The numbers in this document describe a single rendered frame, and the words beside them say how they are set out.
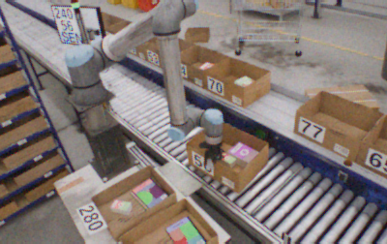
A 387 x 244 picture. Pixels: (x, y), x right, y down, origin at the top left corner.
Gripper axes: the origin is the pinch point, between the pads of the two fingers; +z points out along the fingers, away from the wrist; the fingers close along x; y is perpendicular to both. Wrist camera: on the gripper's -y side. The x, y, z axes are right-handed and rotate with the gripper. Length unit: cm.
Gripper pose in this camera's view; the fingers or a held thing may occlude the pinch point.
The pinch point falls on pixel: (210, 167)
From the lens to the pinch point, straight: 179.5
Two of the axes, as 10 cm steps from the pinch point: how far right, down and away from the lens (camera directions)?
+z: 0.2, 8.4, 5.5
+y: 6.7, 3.9, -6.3
